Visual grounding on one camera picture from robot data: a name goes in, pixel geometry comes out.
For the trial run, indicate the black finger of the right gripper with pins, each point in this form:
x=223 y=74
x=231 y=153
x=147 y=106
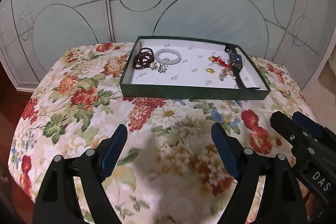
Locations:
x=316 y=130
x=292 y=133

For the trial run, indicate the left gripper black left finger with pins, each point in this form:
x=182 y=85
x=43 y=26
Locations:
x=57 y=199

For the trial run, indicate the pearl flower brooch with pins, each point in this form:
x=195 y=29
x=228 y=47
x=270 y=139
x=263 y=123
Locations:
x=225 y=73

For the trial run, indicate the red knot gold charm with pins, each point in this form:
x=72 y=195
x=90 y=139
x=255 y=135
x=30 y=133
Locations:
x=219 y=61

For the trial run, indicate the floral embroidered stool cushion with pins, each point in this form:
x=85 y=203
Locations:
x=169 y=170

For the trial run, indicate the frosted glass sliding wardrobe door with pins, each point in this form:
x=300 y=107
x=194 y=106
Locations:
x=299 y=34

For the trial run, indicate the white jade bangle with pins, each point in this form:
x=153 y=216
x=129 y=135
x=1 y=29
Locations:
x=168 y=56

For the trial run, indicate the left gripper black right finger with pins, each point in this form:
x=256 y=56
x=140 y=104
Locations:
x=281 y=200

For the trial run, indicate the silver rhinestone brooch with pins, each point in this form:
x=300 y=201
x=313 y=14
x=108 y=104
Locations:
x=162 y=68

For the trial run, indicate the green jewelry tray box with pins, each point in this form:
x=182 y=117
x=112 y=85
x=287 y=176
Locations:
x=188 y=79

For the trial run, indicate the black smart watch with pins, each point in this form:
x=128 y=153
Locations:
x=236 y=64

